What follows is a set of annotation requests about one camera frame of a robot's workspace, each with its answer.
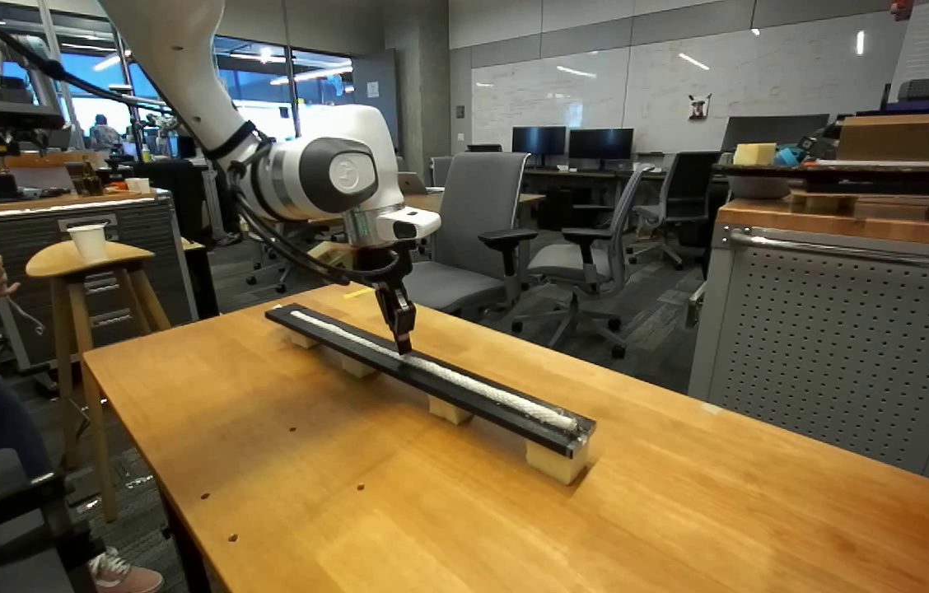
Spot long black channel rail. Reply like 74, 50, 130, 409
270, 303, 597, 484

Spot black computer monitors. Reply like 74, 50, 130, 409
512, 125, 633, 169

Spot white paper cup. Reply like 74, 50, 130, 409
68, 225, 108, 262

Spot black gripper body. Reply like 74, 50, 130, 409
349, 240, 414, 291

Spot grey metal tool cabinet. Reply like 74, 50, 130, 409
689, 202, 929, 476

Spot grey office chair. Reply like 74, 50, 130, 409
404, 151, 528, 314
528, 172, 642, 331

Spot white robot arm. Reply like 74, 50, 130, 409
98, 0, 443, 351

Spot wooden stool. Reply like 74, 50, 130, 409
27, 240, 171, 519

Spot white rope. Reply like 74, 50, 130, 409
287, 306, 580, 434

